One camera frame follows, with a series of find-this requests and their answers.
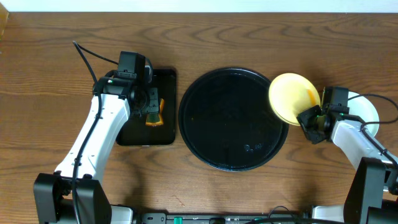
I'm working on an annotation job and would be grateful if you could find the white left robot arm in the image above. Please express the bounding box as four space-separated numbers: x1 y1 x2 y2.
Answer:
34 77 160 223

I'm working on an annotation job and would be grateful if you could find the orange green scrub sponge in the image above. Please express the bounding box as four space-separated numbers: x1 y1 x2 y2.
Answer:
146 98 165 127

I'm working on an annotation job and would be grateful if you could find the yellow plate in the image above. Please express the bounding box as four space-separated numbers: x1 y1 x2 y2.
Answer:
268 73 321 126

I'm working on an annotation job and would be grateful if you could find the mint green plate front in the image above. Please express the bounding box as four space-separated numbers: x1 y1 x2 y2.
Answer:
348 91 379 122

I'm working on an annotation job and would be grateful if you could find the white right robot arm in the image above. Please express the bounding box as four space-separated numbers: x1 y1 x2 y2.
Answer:
296 103 397 223

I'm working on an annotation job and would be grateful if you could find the black round tray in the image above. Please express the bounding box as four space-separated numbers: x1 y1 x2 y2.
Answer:
178 67 289 172

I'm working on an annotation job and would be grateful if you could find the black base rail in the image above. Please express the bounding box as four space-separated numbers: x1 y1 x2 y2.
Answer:
108 204 315 224

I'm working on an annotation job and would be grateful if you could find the black rectangular tray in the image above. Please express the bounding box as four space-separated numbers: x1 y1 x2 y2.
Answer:
116 67 177 146

